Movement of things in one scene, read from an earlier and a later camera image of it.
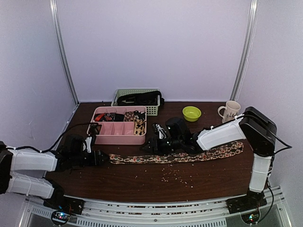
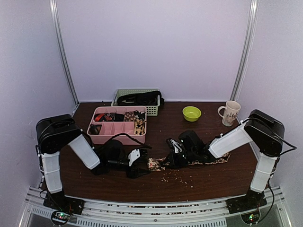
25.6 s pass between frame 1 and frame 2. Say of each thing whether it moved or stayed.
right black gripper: moved
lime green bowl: stayed
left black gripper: moved
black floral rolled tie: stayed
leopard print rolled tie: stayed
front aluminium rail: stayed
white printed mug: stayed
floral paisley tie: moved
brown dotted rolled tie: stayed
